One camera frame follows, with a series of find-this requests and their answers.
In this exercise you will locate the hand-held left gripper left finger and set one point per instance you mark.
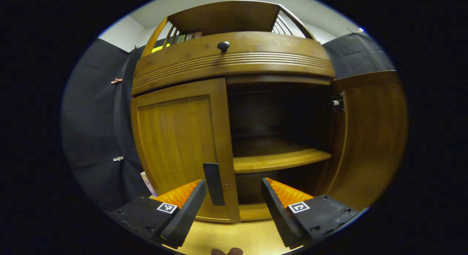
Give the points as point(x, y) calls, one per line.
point(186, 214)

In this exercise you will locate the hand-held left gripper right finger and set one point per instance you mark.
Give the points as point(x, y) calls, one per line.
point(278, 214)

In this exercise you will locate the wooden double-door shoe cabinet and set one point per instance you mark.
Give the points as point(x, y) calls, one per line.
point(274, 156)

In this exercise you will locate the wooden cabinet door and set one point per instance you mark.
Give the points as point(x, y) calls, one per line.
point(175, 138)
point(369, 138)

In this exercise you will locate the white clip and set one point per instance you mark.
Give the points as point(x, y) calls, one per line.
point(117, 159)

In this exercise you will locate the black backdrop cloth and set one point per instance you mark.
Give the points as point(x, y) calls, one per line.
point(91, 120)

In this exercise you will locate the red clip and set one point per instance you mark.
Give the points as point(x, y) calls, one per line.
point(116, 80)

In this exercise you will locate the wooden drawer with black knob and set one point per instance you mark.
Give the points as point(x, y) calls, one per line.
point(256, 46)

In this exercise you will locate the green book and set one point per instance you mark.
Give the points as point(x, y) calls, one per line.
point(181, 38)

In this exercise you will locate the olive brown book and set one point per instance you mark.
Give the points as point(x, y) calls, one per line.
point(189, 36)

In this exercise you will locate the reddish brown book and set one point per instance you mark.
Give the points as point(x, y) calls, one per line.
point(197, 34)

